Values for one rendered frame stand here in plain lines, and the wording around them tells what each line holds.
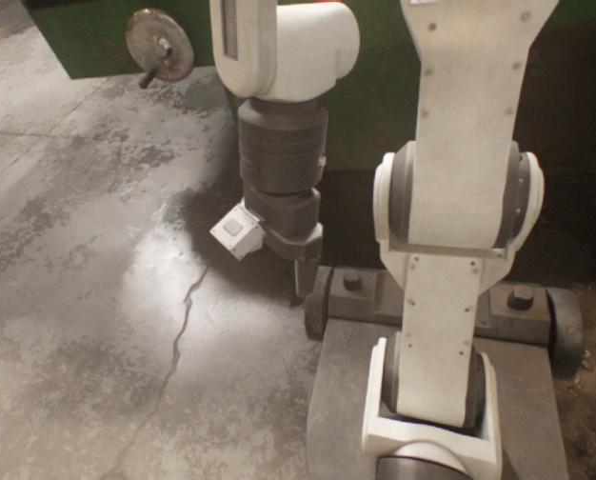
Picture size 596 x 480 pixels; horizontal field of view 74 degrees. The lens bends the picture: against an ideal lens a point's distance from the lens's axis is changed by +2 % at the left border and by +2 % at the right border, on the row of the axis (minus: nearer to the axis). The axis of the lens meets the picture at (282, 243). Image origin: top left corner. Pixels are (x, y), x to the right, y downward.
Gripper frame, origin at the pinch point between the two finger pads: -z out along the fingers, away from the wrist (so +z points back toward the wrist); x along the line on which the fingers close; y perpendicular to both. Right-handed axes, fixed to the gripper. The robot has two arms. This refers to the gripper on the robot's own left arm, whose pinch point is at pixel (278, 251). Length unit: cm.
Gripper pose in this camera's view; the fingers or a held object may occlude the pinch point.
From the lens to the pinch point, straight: 48.9
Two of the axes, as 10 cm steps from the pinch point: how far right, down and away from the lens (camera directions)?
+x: -6.2, -4.9, 6.1
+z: 0.3, -7.9, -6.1
